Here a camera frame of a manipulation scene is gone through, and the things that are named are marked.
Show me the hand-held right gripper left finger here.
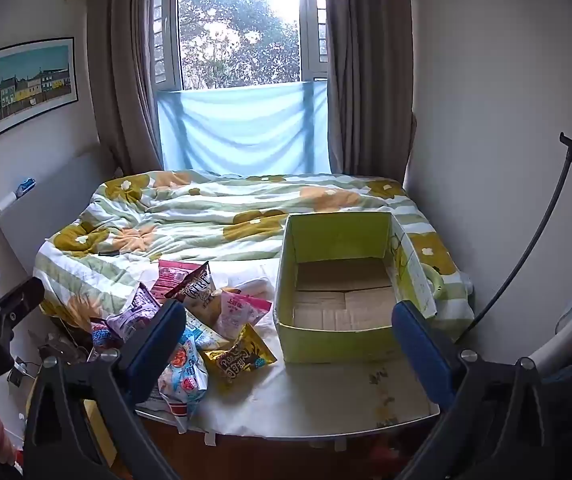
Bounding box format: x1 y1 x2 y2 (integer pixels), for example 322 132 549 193
24 301 187 480

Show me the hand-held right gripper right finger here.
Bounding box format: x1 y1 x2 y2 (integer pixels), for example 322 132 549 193
391 301 562 480

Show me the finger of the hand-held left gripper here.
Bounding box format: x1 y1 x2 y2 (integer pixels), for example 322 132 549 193
0 277 45 341

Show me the light blue red snack packet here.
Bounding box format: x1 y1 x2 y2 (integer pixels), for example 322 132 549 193
158 332 211 434

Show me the purple snack packet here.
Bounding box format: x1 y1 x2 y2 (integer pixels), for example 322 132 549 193
107 284 163 347

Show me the yellow brown snack packet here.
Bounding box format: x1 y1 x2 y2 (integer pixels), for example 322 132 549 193
203 324 278 385

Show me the green cardboard box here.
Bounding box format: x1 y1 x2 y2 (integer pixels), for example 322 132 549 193
273 211 439 365

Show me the small red blue snack packet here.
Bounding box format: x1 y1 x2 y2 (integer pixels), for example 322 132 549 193
90 321 124 352

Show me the pink white snack packet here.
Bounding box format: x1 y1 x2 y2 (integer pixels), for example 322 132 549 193
215 290 273 342

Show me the grey headboard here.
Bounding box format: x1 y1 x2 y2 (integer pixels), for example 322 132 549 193
0 145 117 267

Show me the floral green striped blanket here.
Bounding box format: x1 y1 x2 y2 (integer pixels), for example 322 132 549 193
33 170 474 332

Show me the light blue window cloth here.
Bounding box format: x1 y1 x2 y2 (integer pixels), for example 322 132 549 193
157 80 331 177

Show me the brown curtain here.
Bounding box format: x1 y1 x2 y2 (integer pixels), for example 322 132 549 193
86 0 165 179
320 0 415 182

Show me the window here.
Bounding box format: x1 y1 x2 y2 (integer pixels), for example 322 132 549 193
151 0 329 92

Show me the green ring-shaped neck fan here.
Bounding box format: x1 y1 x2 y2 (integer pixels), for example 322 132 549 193
423 262 448 307

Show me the black curved cable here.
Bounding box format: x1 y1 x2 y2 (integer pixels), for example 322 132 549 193
470 132 572 332

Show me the framed wall picture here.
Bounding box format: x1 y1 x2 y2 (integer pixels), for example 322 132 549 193
0 36 79 140

